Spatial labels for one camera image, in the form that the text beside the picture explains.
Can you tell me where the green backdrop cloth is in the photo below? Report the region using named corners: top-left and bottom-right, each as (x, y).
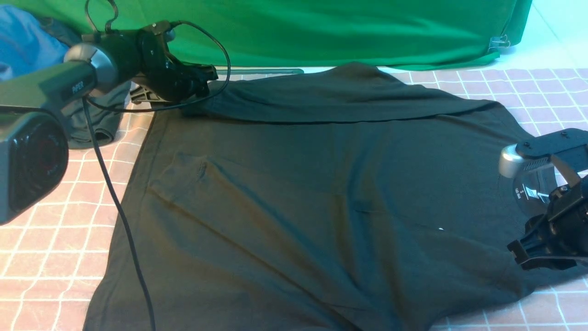
top-left (0, 0), bottom-right (532, 72)

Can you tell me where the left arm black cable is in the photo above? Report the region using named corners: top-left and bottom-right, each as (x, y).
top-left (82, 0), bottom-right (232, 331)

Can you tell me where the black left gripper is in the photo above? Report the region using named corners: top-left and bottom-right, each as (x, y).
top-left (130, 55), bottom-right (218, 104)

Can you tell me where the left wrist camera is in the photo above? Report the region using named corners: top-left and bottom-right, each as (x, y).
top-left (142, 20), bottom-right (177, 44)

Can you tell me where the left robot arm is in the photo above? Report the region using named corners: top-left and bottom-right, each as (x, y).
top-left (0, 28), bottom-right (218, 224)

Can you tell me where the pink checkered tablecloth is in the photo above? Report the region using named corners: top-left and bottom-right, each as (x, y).
top-left (0, 68), bottom-right (588, 331)

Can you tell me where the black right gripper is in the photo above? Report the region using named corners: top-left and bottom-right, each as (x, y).
top-left (507, 177), bottom-right (588, 271)

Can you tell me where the metal binder clip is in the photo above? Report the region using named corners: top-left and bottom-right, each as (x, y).
top-left (488, 35), bottom-right (511, 52)

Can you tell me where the dark crumpled garment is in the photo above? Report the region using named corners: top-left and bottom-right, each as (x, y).
top-left (38, 17), bottom-right (131, 149)

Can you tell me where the dark gray long-sleeve top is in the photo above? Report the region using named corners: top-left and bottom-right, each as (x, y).
top-left (83, 62), bottom-right (588, 331)

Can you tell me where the blue crumpled garment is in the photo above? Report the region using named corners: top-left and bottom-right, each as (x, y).
top-left (0, 4), bottom-right (69, 81)

